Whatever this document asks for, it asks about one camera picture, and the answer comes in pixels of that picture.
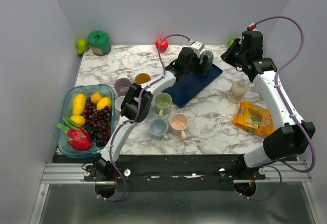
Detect green toy pear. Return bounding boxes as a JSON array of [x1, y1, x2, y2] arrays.
[[76, 39, 89, 55]]

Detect purple ceramic mug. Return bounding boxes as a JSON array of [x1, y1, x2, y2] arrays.
[[114, 78, 131, 96]]

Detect pink ceramic mug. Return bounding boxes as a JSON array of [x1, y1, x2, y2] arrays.
[[169, 113, 189, 140]]

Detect blue butterfly mug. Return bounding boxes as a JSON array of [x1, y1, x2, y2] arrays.
[[134, 73, 151, 85]]

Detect small yellow toy lemon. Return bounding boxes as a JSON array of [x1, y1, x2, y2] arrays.
[[90, 92, 103, 104]]

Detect dark teal mug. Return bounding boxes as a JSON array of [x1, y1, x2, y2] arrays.
[[200, 50, 214, 72]]

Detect aluminium rail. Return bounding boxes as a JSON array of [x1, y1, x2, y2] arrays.
[[227, 161, 312, 184], [40, 161, 90, 185]]

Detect left aluminium rail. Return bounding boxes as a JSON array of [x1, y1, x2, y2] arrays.
[[40, 161, 90, 185]]

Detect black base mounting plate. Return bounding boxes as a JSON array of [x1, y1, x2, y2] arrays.
[[84, 155, 265, 192]]

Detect red toy apple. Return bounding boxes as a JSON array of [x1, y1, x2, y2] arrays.
[[155, 38, 169, 53]]

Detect dark blue mat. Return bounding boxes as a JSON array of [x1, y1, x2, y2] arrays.
[[162, 64, 223, 108]]

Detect dark red toy grapes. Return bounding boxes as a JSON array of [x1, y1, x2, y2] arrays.
[[82, 97, 112, 147]]

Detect white pump bottle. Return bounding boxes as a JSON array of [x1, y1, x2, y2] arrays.
[[227, 75, 249, 104]]

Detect red toy dragon fruit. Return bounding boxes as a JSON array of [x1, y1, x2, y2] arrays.
[[56, 117, 92, 151]]

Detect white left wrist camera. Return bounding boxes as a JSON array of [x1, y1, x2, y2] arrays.
[[189, 39, 204, 58]]

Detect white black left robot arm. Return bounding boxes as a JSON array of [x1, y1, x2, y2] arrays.
[[94, 47, 214, 181]]

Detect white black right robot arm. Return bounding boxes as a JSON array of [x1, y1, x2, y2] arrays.
[[221, 31, 315, 179]]

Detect grey mug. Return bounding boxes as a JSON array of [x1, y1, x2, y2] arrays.
[[149, 118, 169, 140]]

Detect orange snack bag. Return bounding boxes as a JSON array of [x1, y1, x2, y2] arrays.
[[232, 101, 274, 138]]

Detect blue white gradient mug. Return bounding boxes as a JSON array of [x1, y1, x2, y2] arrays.
[[115, 95, 125, 112]]

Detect light green mug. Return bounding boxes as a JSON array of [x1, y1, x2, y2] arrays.
[[154, 93, 172, 117]]

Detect yellow toy mango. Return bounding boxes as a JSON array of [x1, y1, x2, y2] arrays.
[[72, 93, 86, 115]]

